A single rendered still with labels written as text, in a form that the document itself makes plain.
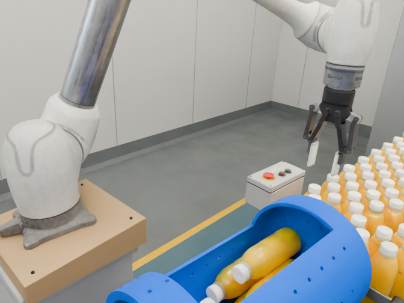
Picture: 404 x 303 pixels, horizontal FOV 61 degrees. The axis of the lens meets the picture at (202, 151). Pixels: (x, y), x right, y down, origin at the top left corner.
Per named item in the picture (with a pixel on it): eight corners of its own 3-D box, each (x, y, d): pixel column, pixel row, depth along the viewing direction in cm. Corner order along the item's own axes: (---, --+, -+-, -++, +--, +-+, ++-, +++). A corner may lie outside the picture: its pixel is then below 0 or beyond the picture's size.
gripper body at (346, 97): (317, 85, 86) (310, 120, 89) (349, 92, 80) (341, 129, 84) (332, 82, 90) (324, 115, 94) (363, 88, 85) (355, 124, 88)
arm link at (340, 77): (355, 68, 77) (348, 94, 79) (371, 65, 83) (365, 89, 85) (318, 62, 83) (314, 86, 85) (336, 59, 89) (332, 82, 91)
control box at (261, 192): (244, 201, 118) (247, 175, 114) (278, 184, 131) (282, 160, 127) (267, 214, 112) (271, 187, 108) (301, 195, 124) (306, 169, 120)
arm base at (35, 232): (-4, 220, 94) (-10, 203, 91) (77, 193, 105) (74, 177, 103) (7, 258, 80) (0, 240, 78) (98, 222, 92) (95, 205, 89)
